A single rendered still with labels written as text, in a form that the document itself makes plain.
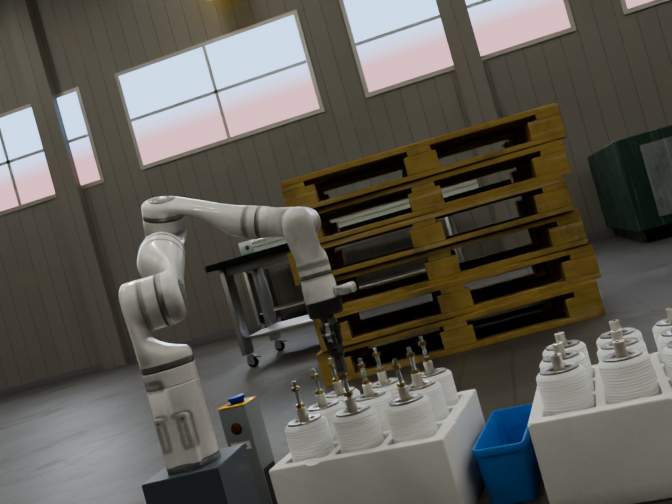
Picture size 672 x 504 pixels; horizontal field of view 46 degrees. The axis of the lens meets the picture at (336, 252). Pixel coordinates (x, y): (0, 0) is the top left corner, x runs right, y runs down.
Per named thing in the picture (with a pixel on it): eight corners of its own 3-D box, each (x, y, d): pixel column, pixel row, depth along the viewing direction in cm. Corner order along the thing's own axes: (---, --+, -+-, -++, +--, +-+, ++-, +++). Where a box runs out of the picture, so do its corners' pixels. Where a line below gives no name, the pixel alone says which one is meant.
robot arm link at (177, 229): (147, 241, 179) (141, 283, 156) (142, 201, 176) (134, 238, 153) (188, 237, 181) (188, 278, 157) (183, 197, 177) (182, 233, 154)
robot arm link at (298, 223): (325, 274, 161) (335, 271, 169) (305, 202, 161) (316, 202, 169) (294, 283, 162) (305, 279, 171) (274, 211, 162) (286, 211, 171)
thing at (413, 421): (437, 493, 156) (413, 405, 156) (398, 494, 162) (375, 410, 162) (460, 474, 163) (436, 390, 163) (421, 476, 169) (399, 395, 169)
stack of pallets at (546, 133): (575, 295, 445) (528, 128, 446) (618, 311, 351) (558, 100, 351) (341, 356, 460) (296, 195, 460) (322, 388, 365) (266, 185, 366)
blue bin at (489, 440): (540, 500, 156) (523, 442, 156) (486, 508, 160) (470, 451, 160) (551, 451, 184) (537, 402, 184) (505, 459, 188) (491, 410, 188)
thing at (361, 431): (382, 502, 160) (358, 416, 160) (345, 503, 165) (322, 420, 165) (405, 483, 167) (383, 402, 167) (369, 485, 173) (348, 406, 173)
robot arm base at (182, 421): (209, 466, 130) (181, 366, 130) (159, 477, 131) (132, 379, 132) (228, 449, 139) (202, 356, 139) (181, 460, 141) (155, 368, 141)
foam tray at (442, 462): (468, 527, 153) (443, 438, 153) (290, 552, 166) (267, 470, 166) (496, 460, 189) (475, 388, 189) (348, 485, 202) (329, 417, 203)
